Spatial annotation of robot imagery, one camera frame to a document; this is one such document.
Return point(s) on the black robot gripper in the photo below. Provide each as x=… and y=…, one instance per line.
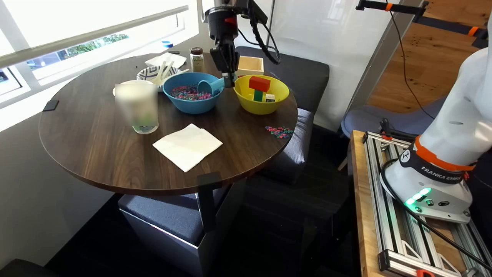
x=223, y=30

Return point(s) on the blue scoop spoon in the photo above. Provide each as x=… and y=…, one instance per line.
x=214, y=85

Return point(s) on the blue plastic bowl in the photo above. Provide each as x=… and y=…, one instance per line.
x=188, y=79

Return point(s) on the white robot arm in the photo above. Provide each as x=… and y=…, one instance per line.
x=429, y=176

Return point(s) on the white wooden box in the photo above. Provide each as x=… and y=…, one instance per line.
x=251, y=65

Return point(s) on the coloured beads in bowl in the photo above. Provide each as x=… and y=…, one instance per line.
x=186, y=93

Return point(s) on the yellow plastic bowl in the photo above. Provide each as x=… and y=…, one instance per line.
x=245, y=95

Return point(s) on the small glass jar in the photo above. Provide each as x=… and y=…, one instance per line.
x=197, y=59

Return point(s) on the orange red block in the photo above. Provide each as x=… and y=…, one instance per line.
x=259, y=84

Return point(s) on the green block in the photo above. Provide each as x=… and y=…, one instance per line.
x=257, y=96

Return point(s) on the white picture cube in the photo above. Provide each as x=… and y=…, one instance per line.
x=269, y=98

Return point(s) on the patterned paper cup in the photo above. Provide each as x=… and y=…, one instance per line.
x=137, y=101

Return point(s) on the spilled coloured beads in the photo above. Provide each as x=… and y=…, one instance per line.
x=280, y=133

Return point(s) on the white paper napkin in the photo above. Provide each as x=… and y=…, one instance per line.
x=188, y=147

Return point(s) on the round wooden table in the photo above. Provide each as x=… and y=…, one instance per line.
x=90, y=138

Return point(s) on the black table edge clip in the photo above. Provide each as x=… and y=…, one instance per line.
x=51, y=105

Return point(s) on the dark grey ottoman seat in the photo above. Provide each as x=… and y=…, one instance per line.
x=173, y=227

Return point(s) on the black camera boom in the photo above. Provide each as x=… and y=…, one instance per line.
x=477, y=33

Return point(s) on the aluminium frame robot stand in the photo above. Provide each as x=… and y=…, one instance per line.
x=402, y=244

